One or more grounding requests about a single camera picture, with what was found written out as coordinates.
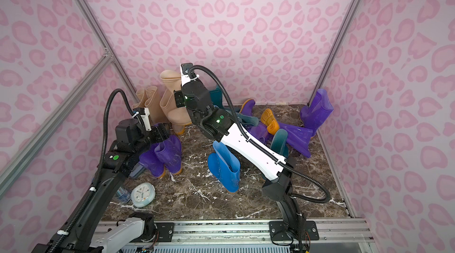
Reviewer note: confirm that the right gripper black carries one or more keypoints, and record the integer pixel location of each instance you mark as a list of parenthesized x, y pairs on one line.
[(179, 98)]

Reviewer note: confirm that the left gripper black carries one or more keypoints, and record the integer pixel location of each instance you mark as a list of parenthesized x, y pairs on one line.
[(158, 133)]

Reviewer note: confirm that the beige boot pair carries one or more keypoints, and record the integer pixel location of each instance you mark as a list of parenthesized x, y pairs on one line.
[(142, 98), (152, 103)]

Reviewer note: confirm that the beige boot with paper stuffing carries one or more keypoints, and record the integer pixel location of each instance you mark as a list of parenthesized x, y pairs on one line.
[(172, 82)]

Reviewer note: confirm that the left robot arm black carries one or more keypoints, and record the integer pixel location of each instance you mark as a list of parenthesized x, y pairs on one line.
[(131, 141)]

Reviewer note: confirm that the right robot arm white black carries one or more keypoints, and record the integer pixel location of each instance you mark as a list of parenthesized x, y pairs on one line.
[(219, 125)]

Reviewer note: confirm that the mint alarm clock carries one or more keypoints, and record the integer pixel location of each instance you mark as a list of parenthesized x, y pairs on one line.
[(142, 195)]

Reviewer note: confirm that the blue printed can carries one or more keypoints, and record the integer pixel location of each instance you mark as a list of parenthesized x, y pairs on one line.
[(122, 195)]

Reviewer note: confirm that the purple boot shaft in pile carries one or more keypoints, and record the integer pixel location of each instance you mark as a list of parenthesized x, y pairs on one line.
[(260, 132)]

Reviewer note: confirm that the yellow boot sole in pile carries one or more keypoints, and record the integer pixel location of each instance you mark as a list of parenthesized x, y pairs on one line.
[(268, 119)]

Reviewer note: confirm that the aluminium diagonal brace left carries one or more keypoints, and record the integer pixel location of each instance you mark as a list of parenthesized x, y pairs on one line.
[(23, 158)]

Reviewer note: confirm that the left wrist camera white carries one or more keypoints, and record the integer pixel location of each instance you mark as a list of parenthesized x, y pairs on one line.
[(144, 113)]

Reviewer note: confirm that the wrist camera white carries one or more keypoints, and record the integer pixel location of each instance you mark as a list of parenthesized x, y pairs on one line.
[(186, 74), (144, 113)]

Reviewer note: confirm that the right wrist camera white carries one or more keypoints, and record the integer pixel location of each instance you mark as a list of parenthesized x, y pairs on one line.
[(186, 74)]

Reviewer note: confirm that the aluminium frame post left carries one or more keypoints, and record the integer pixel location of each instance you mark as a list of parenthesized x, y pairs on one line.
[(101, 36)]

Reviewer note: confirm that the aluminium frame post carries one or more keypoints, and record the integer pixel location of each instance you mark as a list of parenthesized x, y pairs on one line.
[(346, 23), (101, 36)]

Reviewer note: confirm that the aluminium frame post right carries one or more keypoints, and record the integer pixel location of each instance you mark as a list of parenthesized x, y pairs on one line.
[(346, 23)]

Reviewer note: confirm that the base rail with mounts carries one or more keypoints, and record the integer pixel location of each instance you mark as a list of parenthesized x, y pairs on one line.
[(237, 236)]

